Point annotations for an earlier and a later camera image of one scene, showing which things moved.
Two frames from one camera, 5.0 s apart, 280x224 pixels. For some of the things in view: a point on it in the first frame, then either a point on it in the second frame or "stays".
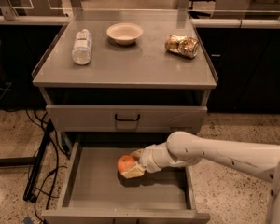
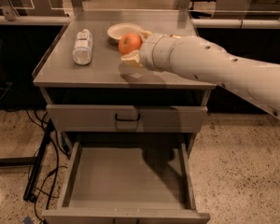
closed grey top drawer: (127, 118) stays
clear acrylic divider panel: (94, 3) stays
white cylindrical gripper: (147, 161) to (147, 51)
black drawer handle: (127, 119) stays
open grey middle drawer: (94, 191) stays
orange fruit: (124, 161) to (130, 43)
